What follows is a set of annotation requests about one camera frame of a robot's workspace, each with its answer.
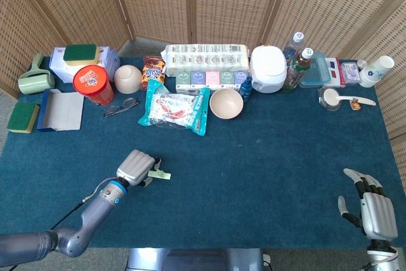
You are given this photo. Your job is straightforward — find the beige plastic spoon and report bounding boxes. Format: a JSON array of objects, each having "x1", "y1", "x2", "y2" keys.
[{"x1": 322, "y1": 89, "x2": 377, "y2": 107}]

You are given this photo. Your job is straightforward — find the blue carpet table cover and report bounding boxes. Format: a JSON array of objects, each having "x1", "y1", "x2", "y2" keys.
[{"x1": 0, "y1": 56, "x2": 406, "y2": 249}]

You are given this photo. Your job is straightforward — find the red blue paper glasses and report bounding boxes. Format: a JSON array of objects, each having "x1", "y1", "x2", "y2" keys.
[{"x1": 325, "y1": 57, "x2": 346, "y2": 88}]

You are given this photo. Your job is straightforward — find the clear blue food container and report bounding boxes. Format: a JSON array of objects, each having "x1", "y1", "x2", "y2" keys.
[{"x1": 299, "y1": 51, "x2": 327, "y2": 89}]

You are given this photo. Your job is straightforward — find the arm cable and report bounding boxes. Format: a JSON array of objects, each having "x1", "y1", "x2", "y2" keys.
[
  {"x1": 49, "y1": 179, "x2": 110, "y2": 231},
  {"x1": 364, "y1": 246, "x2": 399, "y2": 269}
]

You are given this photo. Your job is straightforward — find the green lint roller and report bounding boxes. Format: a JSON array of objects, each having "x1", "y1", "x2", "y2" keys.
[{"x1": 18, "y1": 53, "x2": 55, "y2": 95}]

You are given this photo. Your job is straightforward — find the blue spray bottle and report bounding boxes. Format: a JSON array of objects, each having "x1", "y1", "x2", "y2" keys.
[{"x1": 239, "y1": 76, "x2": 253, "y2": 99}]

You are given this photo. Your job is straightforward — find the white rice cooker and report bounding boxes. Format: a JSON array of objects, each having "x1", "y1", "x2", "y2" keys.
[{"x1": 250, "y1": 45, "x2": 288, "y2": 94}]

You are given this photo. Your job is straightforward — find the brown cookie package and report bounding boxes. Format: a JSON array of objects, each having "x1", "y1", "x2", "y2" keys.
[{"x1": 141, "y1": 56, "x2": 167, "y2": 91}]

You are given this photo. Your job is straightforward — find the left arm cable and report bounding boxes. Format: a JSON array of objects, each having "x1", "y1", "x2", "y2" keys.
[{"x1": 49, "y1": 179, "x2": 110, "y2": 231}]

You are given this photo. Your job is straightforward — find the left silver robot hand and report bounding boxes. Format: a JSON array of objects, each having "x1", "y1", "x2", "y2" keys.
[{"x1": 115, "y1": 149, "x2": 162, "y2": 188}]

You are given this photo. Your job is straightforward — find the small glass bowl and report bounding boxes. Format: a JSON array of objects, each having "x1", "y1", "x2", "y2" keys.
[{"x1": 318, "y1": 86, "x2": 342, "y2": 112}]

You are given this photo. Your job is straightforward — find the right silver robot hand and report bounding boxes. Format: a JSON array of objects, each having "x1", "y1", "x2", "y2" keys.
[{"x1": 337, "y1": 168, "x2": 399, "y2": 242}]

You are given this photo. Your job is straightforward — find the white paper roll multipack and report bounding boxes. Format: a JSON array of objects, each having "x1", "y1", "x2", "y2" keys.
[{"x1": 164, "y1": 44, "x2": 251, "y2": 77}]

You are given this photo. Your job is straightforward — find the beige bowl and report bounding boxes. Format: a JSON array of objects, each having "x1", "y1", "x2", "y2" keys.
[
  {"x1": 209, "y1": 88, "x2": 244, "y2": 120},
  {"x1": 114, "y1": 65, "x2": 143, "y2": 95}
]

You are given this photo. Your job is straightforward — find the small green tissue pack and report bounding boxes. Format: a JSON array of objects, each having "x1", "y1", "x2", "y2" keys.
[
  {"x1": 219, "y1": 70, "x2": 236, "y2": 89},
  {"x1": 176, "y1": 70, "x2": 192, "y2": 91}
]

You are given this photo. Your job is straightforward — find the small purple tissue pack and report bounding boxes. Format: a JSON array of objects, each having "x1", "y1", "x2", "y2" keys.
[
  {"x1": 190, "y1": 70, "x2": 207, "y2": 89},
  {"x1": 233, "y1": 70, "x2": 250, "y2": 89}
]

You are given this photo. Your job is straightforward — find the white tissue pack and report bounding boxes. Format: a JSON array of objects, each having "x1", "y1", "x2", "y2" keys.
[{"x1": 49, "y1": 46, "x2": 121, "y2": 83}]

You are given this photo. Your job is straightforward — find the red instant noodle cup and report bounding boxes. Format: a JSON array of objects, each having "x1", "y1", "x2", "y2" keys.
[{"x1": 72, "y1": 65, "x2": 114, "y2": 106}]

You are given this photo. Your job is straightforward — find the green yellow sponge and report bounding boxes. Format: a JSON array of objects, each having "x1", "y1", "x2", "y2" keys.
[
  {"x1": 6, "y1": 102, "x2": 41, "y2": 134},
  {"x1": 63, "y1": 44, "x2": 98, "y2": 66}
]

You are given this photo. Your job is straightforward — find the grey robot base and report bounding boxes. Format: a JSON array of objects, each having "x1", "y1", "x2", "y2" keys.
[{"x1": 126, "y1": 248, "x2": 264, "y2": 271}]

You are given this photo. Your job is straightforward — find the clear water bottle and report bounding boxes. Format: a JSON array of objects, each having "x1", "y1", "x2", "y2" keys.
[{"x1": 283, "y1": 32, "x2": 306, "y2": 64}]

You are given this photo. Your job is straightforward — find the white paper cup stack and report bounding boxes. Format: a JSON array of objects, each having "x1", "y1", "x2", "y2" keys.
[{"x1": 359, "y1": 55, "x2": 395, "y2": 88}]

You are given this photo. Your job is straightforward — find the teal clear snack bag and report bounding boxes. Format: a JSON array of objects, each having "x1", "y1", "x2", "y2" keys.
[{"x1": 137, "y1": 79, "x2": 211, "y2": 137}]

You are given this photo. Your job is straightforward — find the green sticky note pad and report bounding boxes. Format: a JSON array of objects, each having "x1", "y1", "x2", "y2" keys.
[{"x1": 147, "y1": 169, "x2": 171, "y2": 180}]

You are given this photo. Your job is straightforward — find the black eyeglasses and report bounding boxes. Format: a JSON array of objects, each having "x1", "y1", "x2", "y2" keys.
[{"x1": 103, "y1": 97, "x2": 140, "y2": 118}]

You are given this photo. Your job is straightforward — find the small pink tissue pack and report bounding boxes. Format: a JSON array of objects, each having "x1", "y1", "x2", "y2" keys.
[{"x1": 205, "y1": 70, "x2": 222, "y2": 91}]

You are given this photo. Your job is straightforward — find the green tea bottle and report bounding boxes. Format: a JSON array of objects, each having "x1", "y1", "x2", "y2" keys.
[{"x1": 282, "y1": 48, "x2": 315, "y2": 93}]

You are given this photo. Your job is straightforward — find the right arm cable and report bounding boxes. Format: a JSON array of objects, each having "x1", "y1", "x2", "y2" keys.
[{"x1": 364, "y1": 246, "x2": 399, "y2": 269}]

